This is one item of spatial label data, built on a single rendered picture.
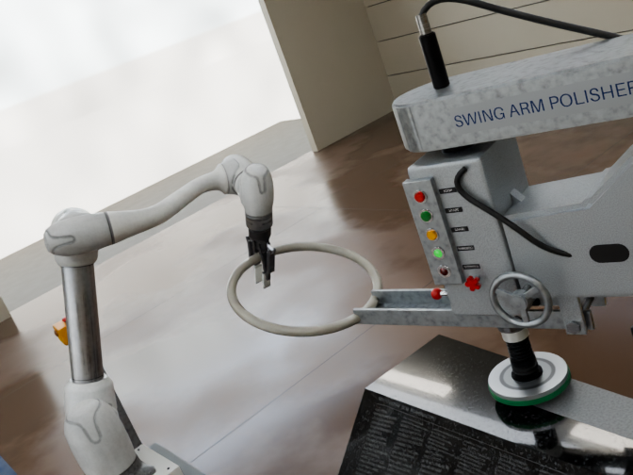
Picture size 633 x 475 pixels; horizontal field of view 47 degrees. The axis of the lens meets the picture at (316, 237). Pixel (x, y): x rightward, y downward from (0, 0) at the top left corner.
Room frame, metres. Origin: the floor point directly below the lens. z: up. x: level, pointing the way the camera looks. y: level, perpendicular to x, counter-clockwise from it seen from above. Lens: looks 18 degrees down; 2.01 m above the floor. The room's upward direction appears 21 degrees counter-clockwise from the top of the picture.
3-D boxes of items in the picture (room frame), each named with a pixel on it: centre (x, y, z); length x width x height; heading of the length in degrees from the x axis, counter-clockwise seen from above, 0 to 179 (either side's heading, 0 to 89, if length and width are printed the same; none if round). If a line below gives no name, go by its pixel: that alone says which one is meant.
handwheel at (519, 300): (1.56, -0.42, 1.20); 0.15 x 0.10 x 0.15; 49
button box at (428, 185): (1.69, -0.28, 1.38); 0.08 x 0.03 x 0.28; 49
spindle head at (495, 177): (1.68, -0.46, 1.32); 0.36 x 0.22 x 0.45; 49
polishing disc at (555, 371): (1.73, -0.40, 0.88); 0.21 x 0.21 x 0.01
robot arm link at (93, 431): (2.01, 0.83, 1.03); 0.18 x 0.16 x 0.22; 19
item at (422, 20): (1.73, -0.40, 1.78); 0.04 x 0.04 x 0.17
